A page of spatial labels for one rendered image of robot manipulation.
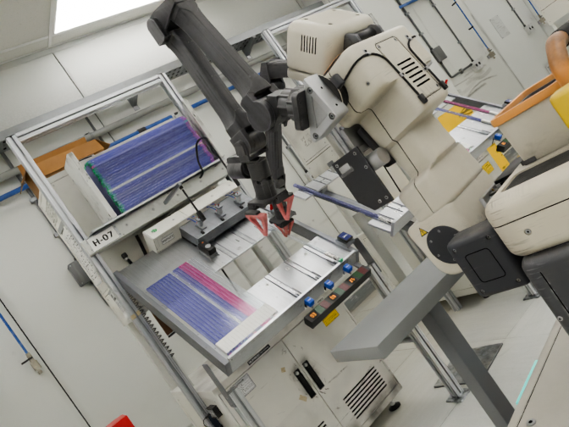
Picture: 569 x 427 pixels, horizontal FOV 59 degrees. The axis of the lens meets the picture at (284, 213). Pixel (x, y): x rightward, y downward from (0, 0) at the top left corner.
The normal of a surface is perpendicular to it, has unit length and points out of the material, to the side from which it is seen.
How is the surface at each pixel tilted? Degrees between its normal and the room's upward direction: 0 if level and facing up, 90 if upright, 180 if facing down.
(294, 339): 90
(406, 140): 90
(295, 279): 43
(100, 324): 90
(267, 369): 90
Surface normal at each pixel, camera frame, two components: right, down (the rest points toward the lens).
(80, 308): 0.44, -0.30
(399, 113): -0.62, 0.44
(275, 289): -0.11, -0.80
